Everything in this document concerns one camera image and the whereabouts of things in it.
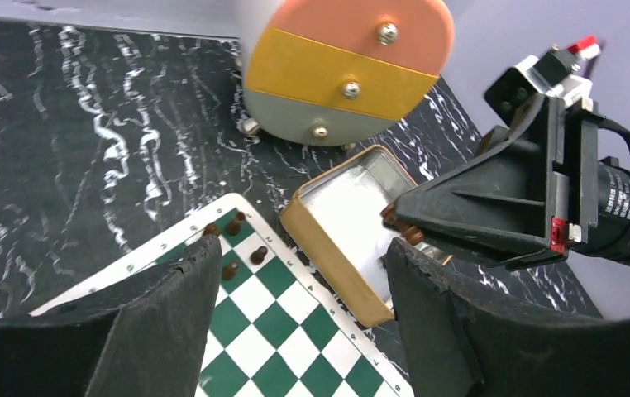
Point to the green white chess board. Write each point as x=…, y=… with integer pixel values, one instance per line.
x=276, y=331

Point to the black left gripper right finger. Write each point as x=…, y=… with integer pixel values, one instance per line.
x=462, y=338

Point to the brown chess piece fourteenth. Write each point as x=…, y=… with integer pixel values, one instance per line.
x=411, y=234

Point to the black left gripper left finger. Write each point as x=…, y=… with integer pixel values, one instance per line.
x=143, y=336

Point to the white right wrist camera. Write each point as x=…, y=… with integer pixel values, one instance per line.
x=561, y=72

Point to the brown chess piece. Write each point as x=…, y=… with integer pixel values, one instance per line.
x=234, y=226
x=230, y=270
x=258, y=256
x=212, y=229

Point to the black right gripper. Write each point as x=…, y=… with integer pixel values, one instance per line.
x=523, y=201

